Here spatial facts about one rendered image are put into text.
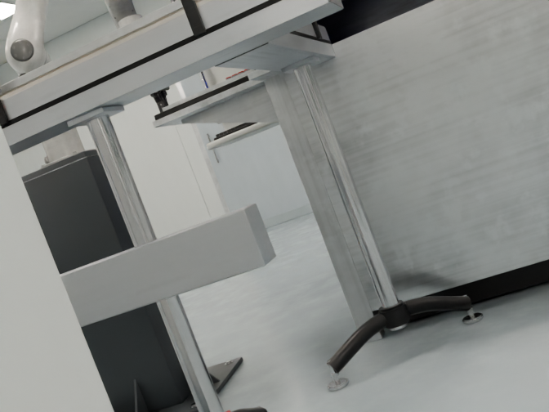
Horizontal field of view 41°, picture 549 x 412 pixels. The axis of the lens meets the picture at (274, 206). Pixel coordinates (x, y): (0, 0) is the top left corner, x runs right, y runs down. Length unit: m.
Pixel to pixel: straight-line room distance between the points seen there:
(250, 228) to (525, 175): 0.97
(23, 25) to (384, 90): 1.15
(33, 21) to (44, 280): 1.62
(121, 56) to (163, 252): 0.40
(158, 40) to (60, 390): 0.74
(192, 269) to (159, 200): 7.14
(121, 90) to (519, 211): 1.19
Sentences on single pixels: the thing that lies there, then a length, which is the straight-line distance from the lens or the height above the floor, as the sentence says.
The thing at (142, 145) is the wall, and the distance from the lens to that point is 8.62.
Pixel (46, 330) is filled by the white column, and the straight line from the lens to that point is 0.94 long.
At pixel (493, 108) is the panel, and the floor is 0.54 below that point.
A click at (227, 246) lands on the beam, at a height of 0.49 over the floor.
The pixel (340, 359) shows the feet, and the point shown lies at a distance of 1.96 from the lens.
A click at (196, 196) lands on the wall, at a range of 8.41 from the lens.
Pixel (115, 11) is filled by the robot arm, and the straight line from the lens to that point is 2.57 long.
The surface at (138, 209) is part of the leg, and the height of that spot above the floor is 0.62.
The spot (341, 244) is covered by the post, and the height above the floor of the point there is 0.31.
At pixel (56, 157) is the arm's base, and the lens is 2.43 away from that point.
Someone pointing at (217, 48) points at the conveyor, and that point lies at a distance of 1.39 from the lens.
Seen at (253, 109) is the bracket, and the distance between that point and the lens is 2.33.
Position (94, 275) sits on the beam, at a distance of 1.58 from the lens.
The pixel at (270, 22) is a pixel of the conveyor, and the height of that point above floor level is 0.85.
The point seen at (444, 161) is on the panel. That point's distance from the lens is 2.13.
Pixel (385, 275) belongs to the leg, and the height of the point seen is 0.22.
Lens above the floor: 0.60
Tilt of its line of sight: 3 degrees down
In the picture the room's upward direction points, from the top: 21 degrees counter-clockwise
